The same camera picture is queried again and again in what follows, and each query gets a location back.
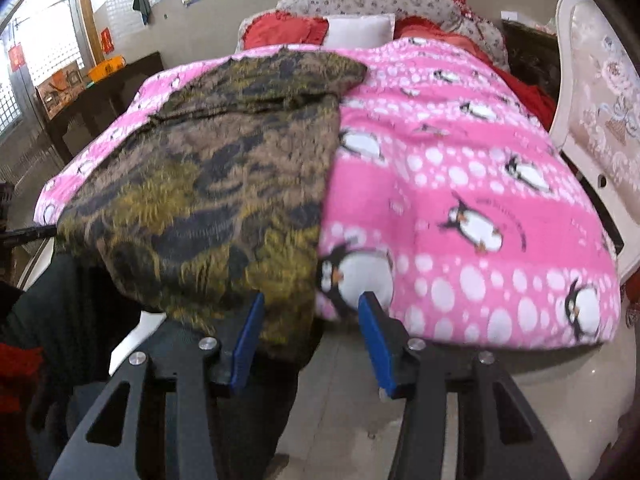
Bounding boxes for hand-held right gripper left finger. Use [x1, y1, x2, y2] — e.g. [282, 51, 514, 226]
[47, 292, 266, 480]

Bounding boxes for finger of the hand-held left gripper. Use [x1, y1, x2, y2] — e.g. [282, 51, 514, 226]
[0, 225, 57, 250]

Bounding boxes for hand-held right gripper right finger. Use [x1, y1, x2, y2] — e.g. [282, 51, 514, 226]
[357, 291, 571, 480]

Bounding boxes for dark floral patterned garment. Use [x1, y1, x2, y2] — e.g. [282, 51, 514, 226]
[54, 46, 368, 366]

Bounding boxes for person's legs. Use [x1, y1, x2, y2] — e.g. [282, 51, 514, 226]
[0, 252, 326, 480]

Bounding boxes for red cloth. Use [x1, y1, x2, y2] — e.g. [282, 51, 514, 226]
[0, 342, 46, 413]

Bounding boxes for dark wooden table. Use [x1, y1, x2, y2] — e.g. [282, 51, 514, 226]
[35, 51, 166, 166]

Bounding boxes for framed picture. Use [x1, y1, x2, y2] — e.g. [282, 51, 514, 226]
[36, 60, 87, 121]

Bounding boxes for orange basket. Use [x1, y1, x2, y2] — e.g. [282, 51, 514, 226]
[87, 57, 125, 82]

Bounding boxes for latticed glass door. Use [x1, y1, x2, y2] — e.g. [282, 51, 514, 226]
[0, 0, 88, 161]

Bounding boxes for pink penguin print blanket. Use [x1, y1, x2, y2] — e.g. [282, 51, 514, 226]
[34, 37, 621, 348]

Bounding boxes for red bed sheet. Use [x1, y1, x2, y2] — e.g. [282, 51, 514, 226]
[480, 55, 557, 131]

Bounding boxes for white pillow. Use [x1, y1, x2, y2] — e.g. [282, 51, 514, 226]
[322, 14, 396, 51]

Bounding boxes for dark carved wooden cabinet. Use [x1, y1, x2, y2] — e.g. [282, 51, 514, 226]
[501, 19, 563, 101]

